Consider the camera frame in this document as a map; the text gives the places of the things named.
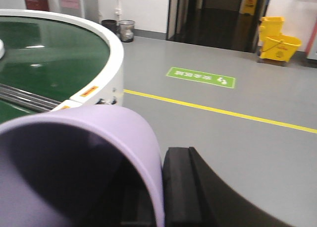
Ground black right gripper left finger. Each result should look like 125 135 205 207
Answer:
100 160 155 227

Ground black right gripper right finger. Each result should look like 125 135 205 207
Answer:
162 147 288 227

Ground purple plastic cup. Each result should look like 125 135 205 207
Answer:
0 105 164 227

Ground white outer conveyor rim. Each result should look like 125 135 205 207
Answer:
0 9 124 111

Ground steel conveyor rollers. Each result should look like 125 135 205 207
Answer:
0 84 61 113

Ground green circular conveyor belt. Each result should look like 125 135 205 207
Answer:
0 16 110 122

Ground black waste bin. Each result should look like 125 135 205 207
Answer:
101 19 119 37

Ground yellow mop bucket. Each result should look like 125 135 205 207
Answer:
259 16 302 62

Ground yellow wet floor sign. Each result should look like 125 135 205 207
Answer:
239 0 258 15

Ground wire mesh waste bin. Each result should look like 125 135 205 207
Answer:
119 20 135 43

